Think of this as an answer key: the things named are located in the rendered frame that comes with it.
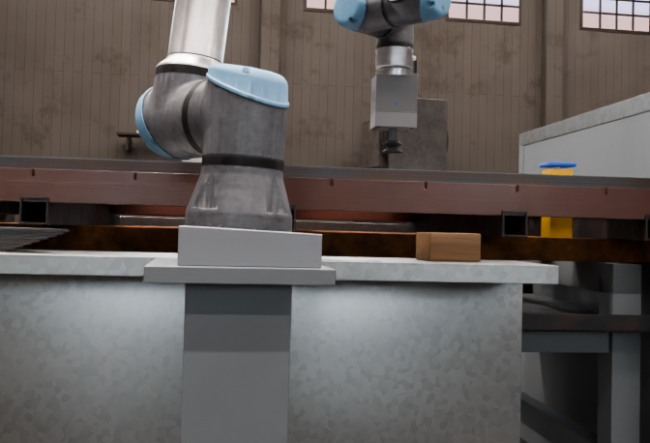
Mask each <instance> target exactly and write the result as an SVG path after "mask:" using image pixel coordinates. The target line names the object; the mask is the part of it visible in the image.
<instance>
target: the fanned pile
mask: <svg viewBox="0 0 650 443"><path fill-rule="evenodd" d="M57 231H59V232H57ZM64 232H69V229H53V228H29V227H0V252H5V250H14V249H15V248H14V247H23V245H31V242H40V240H38V239H44V240H48V237H57V234H64Z"/></svg>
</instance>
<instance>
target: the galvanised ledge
mask: <svg viewBox="0 0 650 443"><path fill-rule="evenodd" d="M177 256H178V253H173V252H129V251H42V250H5V252H0V274H29V275H81V276H132V277H144V266H145V265H147V264H148V263H149V262H151V261H152V260H154V259H155V258H177ZM322 259H358V260H380V261H381V262H373V261H326V260H321V265H323V266H326V267H329V268H332V269H335V270H336V280H338V281H440V282H491V283H542V284H558V279H559V266H554V265H546V264H540V263H532V262H524V261H516V260H481V261H479V262H458V261H425V260H417V259H416V258H391V257H347V256H322Z"/></svg>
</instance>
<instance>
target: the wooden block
mask: <svg viewBox="0 0 650 443"><path fill-rule="evenodd" d="M416 259H417V260H425V261H458V262H479V261H481V234H477V233H442V232H417V233H416Z"/></svg>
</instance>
